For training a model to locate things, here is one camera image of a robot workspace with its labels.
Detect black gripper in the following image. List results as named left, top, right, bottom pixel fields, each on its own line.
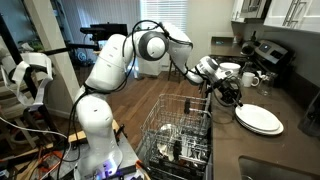
left=208, top=77, right=243, bottom=107

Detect white top plate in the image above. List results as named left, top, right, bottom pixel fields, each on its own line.
left=235, top=104, right=280, bottom=131

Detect white robot base table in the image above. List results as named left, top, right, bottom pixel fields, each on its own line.
left=59, top=136, right=150, bottom=180

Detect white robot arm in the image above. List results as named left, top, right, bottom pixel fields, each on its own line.
left=74, top=22, right=240, bottom=180

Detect white mug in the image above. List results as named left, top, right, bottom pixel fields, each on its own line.
left=242, top=72, right=260, bottom=87

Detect stack of white bowls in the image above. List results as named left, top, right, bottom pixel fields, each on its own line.
left=220, top=62, right=241, bottom=77

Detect clear glass jar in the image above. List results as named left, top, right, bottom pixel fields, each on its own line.
left=258, top=72, right=277, bottom=96

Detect stainless steel stove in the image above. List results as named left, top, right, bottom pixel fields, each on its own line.
left=210, top=40, right=292, bottom=88

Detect wooden chair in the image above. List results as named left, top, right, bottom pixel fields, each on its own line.
left=167, top=58, right=182, bottom=82

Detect kitchen sink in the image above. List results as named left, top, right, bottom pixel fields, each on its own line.
left=238, top=156, right=320, bottom=180

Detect white upper cabinets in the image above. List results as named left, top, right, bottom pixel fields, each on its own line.
left=231, top=0, right=320, bottom=33

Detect wire dishwasher rack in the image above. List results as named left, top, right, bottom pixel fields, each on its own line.
left=139, top=94, right=212, bottom=180

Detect black camera on stand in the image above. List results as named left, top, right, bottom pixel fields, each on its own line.
left=80, top=23, right=128, bottom=41

